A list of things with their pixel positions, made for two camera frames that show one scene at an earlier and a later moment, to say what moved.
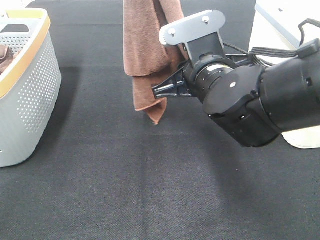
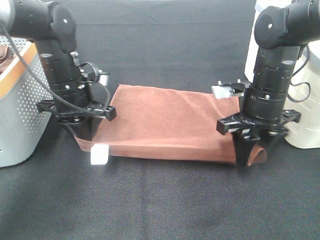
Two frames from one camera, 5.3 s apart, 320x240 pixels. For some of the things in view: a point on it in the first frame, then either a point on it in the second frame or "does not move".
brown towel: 146,59 -> 169,124
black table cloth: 108,172 does not move
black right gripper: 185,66 -> 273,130
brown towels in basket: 6,57 does not move
